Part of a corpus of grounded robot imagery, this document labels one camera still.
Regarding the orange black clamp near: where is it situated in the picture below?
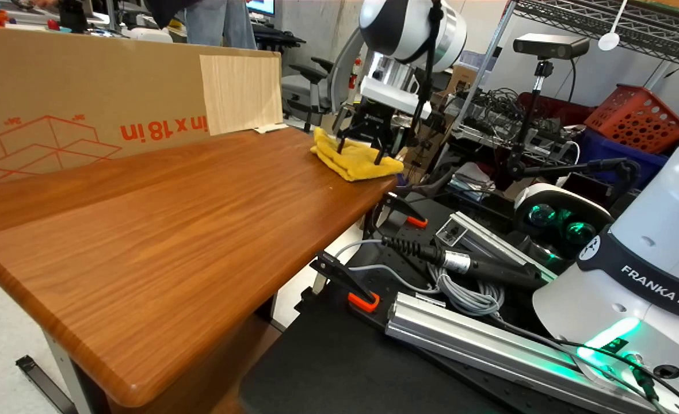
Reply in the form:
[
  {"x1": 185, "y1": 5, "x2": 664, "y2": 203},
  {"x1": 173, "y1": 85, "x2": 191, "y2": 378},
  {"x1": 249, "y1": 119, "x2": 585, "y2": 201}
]
[{"x1": 312, "y1": 251, "x2": 383, "y2": 315}]

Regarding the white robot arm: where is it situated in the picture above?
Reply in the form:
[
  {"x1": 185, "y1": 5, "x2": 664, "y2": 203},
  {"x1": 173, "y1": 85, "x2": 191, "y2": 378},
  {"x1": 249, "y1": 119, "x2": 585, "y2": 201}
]
[{"x1": 338, "y1": 0, "x2": 467, "y2": 163}]

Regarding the grey office chair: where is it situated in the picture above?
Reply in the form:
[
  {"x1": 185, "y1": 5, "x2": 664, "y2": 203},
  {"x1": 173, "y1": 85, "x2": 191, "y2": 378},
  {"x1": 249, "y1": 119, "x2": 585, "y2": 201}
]
[{"x1": 281, "y1": 48, "x2": 354, "y2": 132}]

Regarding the orange black clamp far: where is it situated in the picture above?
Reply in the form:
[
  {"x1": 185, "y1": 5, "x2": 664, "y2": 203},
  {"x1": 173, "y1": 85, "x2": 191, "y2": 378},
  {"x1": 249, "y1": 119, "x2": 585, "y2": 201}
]
[{"x1": 383, "y1": 194, "x2": 432, "y2": 227}]

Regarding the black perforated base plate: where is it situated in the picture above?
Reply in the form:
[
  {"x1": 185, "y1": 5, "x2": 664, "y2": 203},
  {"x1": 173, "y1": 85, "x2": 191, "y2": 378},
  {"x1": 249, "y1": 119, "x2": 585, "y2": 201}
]
[{"x1": 239, "y1": 285, "x2": 510, "y2": 414}]

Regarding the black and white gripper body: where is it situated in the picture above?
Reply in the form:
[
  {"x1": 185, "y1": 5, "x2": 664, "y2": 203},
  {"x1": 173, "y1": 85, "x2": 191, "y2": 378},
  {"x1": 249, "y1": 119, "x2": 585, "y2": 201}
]
[{"x1": 345, "y1": 52, "x2": 433, "y2": 148}]

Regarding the wooden desk with legs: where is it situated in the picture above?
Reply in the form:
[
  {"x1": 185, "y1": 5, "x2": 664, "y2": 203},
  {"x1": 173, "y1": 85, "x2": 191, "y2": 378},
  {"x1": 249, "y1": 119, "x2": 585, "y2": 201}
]
[{"x1": 0, "y1": 128, "x2": 395, "y2": 408}]

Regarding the large cardboard box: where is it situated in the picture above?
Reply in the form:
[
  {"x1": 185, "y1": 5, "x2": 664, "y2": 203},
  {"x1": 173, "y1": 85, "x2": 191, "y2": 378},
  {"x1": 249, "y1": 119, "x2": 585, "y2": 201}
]
[{"x1": 0, "y1": 28, "x2": 266, "y2": 181}]

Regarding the aluminium extrusion rail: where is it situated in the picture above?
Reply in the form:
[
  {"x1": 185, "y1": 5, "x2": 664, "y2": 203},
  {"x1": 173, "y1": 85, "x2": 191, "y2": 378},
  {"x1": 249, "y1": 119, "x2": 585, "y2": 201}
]
[{"x1": 387, "y1": 293, "x2": 656, "y2": 414}]

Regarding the black camera on stand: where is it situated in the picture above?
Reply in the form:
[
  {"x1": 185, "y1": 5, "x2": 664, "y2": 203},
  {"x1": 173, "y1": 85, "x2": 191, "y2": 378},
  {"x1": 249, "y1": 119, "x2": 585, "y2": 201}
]
[{"x1": 514, "y1": 33, "x2": 590, "y2": 149}]

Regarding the grey coiled cable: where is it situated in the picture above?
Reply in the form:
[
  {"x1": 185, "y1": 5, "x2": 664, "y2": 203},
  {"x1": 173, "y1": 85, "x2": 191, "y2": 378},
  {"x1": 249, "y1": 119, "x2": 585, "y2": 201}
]
[{"x1": 432, "y1": 267, "x2": 507, "y2": 320}]

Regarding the red plastic basket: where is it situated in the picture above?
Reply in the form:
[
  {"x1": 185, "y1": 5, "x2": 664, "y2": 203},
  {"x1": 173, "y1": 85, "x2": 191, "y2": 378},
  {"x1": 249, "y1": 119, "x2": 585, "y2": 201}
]
[{"x1": 585, "y1": 85, "x2": 679, "y2": 154}]

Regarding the blue plastic bin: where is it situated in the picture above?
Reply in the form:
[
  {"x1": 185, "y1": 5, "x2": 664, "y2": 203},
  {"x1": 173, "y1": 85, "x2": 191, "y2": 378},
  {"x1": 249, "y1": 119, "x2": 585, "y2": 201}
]
[{"x1": 581, "y1": 132, "x2": 664, "y2": 187}]

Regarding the yellow towel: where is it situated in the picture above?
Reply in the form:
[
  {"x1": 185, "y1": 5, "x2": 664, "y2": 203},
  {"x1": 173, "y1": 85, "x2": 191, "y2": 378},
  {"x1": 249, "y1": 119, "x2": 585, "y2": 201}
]
[{"x1": 312, "y1": 126, "x2": 406, "y2": 181}]

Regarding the wire metal shelf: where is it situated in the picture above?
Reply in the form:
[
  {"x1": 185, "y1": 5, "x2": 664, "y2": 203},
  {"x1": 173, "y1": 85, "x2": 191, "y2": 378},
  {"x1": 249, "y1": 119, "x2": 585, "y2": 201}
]
[{"x1": 451, "y1": 0, "x2": 679, "y2": 141}]

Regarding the orange black clamp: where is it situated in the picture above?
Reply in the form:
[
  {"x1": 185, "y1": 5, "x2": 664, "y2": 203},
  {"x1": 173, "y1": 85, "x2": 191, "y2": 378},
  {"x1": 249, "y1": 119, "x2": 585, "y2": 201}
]
[
  {"x1": 312, "y1": 251, "x2": 383, "y2": 315},
  {"x1": 383, "y1": 194, "x2": 432, "y2": 227}
]

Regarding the person in jeans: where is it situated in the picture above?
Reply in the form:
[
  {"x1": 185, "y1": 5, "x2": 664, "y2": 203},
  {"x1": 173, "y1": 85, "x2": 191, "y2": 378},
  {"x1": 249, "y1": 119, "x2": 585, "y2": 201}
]
[{"x1": 146, "y1": 0, "x2": 257, "y2": 48}]

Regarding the light wood panel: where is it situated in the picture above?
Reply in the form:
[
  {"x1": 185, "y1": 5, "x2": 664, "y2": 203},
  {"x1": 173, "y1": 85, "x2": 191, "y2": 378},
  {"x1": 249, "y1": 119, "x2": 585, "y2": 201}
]
[{"x1": 201, "y1": 52, "x2": 283, "y2": 136}]

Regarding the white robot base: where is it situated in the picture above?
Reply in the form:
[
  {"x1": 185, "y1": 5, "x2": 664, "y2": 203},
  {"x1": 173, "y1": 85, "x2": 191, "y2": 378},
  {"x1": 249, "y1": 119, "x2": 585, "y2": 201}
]
[{"x1": 533, "y1": 146, "x2": 679, "y2": 414}]

